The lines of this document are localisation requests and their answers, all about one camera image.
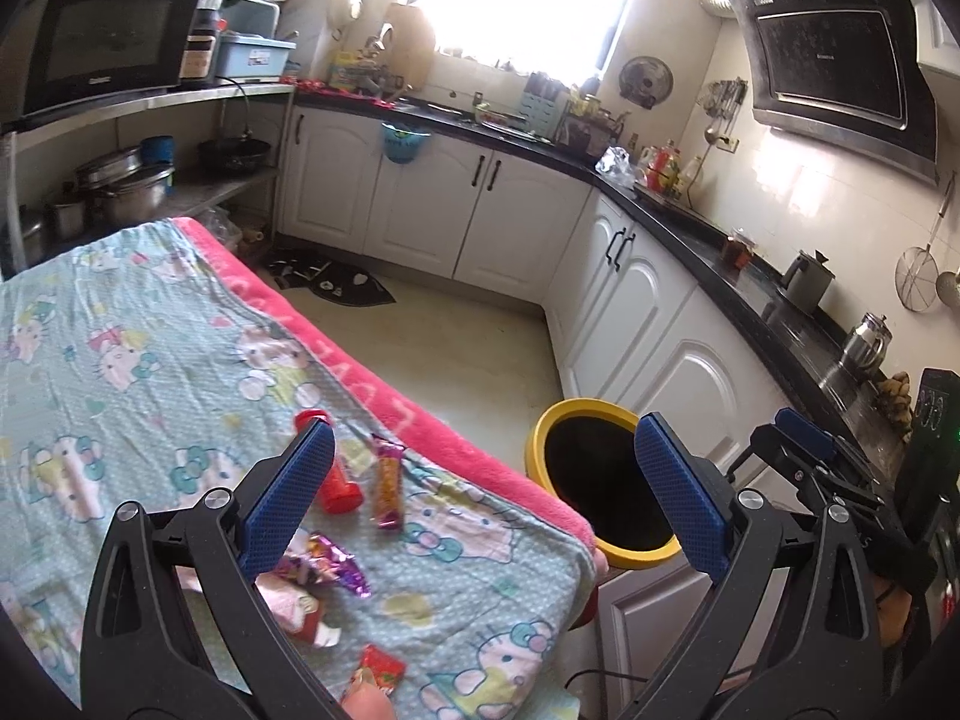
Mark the blue hanging door bin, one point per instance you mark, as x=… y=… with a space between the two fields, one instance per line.
x=406 y=144

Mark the steel teapot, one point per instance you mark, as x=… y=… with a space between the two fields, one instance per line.
x=866 y=349

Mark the dark floor mat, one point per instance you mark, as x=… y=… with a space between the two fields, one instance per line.
x=337 y=281

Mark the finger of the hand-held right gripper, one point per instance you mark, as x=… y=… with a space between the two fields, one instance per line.
x=847 y=491
x=802 y=427

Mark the brown glass jar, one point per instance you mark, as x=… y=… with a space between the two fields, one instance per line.
x=739 y=249

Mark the clear plastic bag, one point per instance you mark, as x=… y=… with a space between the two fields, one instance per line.
x=616 y=165

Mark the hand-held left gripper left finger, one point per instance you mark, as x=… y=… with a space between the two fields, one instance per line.
x=289 y=499

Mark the hanging kitchen utensils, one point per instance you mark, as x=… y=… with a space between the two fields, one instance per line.
x=726 y=105

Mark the pink fleece blanket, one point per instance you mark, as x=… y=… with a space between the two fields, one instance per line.
x=420 y=420

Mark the white hanging pot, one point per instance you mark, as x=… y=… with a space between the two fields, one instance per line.
x=345 y=7

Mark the steel faucet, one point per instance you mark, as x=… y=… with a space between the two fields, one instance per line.
x=384 y=37

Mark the metal kitchen shelf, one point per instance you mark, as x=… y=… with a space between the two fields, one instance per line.
x=150 y=101

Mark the bananas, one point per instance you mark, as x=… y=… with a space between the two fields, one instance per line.
x=896 y=397

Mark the red plastic bottle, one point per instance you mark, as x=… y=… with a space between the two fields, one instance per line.
x=341 y=484

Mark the black wok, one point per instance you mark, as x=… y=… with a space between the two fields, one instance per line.
x=234 y=154

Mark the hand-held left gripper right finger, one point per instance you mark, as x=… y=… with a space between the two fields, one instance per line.
x=679 y=487

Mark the light blue cartoon printed blanket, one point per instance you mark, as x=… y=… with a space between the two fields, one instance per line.
x=150 y=330

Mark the silver vent duct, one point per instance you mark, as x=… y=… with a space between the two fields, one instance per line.
x=718 y=4

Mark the wall socket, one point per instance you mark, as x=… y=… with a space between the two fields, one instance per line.
x=725 y=143

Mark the orange snack wrapper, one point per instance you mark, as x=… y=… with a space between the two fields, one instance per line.
x=386 y=484

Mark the grey kettle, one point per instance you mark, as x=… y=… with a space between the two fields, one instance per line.
x=806 y=285

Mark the pink white packet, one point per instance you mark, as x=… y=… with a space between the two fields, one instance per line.
x=296 y=604

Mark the kitchen window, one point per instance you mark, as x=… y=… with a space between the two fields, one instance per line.
x=525 y=0

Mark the blue cup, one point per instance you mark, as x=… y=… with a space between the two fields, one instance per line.
x=157 y=150

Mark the red bin with yellow rim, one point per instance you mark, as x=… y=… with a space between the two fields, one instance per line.
x=577 y=409

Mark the black microwave oven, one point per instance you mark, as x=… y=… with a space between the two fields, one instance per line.
x=112 y=37

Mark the purple foil wrapper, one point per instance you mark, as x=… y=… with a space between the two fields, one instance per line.
x=337 y=562

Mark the steel cooking pot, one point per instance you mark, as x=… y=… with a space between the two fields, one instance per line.
x=131 y=191

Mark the spice rack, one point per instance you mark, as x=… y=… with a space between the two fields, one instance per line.
x=592 y=124

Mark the wooden cutting board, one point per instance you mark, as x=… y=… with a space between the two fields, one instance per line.
x=411 y=49

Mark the blue countertop organizer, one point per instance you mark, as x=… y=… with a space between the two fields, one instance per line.
x=544 y=109

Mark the blue dish rack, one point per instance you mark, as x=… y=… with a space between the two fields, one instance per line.
x=251 y=56

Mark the white kitchen cabinets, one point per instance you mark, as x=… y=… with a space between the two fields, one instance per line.
x=420 y=202

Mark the steel glass range hood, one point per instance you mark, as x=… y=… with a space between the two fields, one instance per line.
x=832 y=60

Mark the red snack packet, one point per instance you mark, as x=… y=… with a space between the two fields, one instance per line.
x=382 y=671

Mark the dark wall fan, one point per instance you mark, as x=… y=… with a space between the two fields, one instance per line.
x=645 y=79

